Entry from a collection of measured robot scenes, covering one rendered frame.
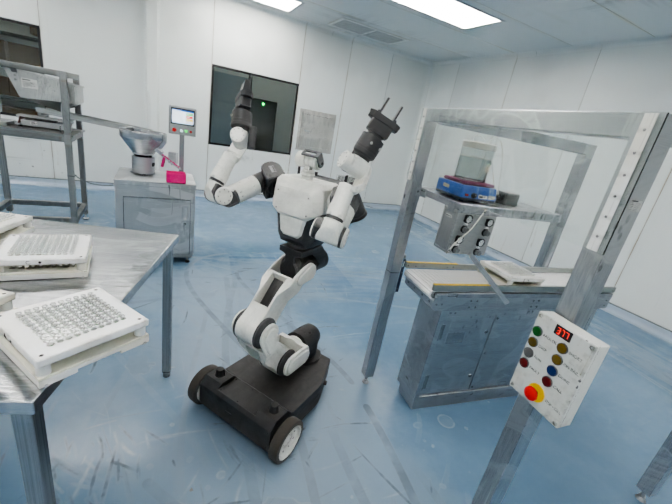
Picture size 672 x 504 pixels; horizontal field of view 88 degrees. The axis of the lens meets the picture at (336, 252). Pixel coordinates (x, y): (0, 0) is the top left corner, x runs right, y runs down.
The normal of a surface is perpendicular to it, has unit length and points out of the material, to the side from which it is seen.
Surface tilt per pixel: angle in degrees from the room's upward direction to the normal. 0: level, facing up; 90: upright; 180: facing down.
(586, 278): 90
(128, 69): 90
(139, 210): 90
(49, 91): 90
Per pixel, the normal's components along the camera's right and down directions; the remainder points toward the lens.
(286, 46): 0.42, 0.37
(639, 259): -0.89, 0.00
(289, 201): -0.51, 0.21
